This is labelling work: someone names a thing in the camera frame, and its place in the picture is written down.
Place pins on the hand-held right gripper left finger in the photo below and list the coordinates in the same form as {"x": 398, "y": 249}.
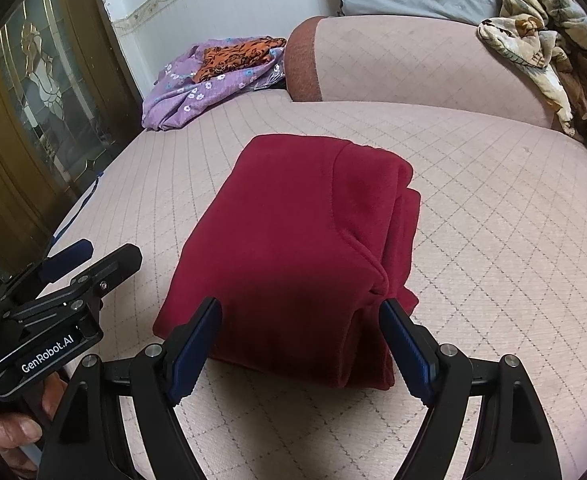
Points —
{"x": 193, "y": 355}

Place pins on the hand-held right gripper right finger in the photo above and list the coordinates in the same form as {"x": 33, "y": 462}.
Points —
{"x": 413, "y": 355}

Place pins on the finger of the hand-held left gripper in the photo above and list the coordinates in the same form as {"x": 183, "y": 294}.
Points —
{"x": 108, "y": 267}
{"x": 65, "y": 260}

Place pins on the dark red fleece sweater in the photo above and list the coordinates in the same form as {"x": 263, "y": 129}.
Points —
{"x": 293, "y": 260}

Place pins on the person's left hand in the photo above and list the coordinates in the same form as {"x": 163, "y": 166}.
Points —
{"x": 15, "y": 430}

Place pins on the wooden door with stained glass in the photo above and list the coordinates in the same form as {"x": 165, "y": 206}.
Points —
{"x": 33, "y": 110}

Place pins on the purple floral cloth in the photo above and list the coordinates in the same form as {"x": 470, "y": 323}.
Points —
{"x": 188, "y": 95}

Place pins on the orange black patterned cloth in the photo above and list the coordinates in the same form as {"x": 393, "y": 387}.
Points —
{"x": 233, "y": 60}

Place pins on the clear plastic bag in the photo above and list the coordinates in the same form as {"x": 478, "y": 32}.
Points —
{"x": 273, "y": 72}

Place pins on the pink bolster with brown end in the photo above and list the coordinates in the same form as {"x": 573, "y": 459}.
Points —
{"x": 398, "y": 65}

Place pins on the beige floral blanket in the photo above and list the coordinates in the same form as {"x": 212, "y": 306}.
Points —
{"x": 538, "y": 55}

